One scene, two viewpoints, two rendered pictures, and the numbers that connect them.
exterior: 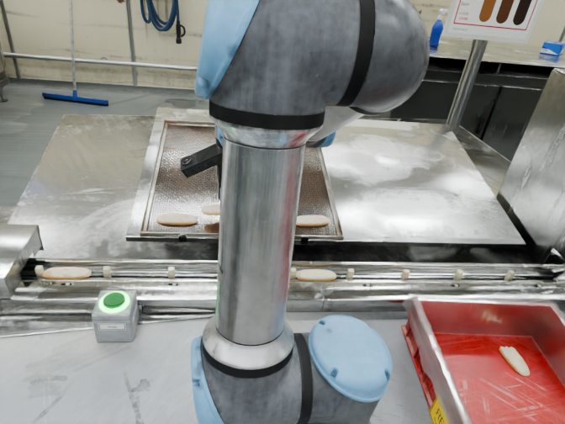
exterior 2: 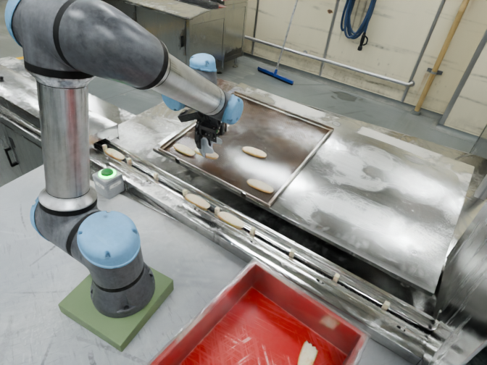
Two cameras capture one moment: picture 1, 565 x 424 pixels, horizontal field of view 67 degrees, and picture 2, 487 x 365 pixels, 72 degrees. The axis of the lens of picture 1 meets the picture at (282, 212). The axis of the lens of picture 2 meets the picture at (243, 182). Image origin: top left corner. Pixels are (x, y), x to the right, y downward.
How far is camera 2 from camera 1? 0.65 m
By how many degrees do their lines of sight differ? 32
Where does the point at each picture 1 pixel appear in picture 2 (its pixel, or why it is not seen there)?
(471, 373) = (260, 338)
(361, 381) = (85, 245)
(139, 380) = not seen: hidden behind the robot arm
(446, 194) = (397, 219)
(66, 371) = not seen: hidden behind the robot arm
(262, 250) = (45, 140)
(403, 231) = (322, 225)
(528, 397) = not seen: outside the picture
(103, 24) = (313, 27)
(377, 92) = (76, 64)
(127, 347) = (103, 200)
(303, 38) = (32, 24)
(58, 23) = (285, 22)
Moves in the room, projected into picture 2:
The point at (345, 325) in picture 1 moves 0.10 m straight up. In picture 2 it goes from (119, 220) to (112, 183)
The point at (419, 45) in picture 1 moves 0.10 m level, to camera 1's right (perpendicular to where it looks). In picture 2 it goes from (92, 40) to (129, 61)
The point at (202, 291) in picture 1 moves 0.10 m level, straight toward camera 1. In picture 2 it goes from (156, 192) to (135, 208)
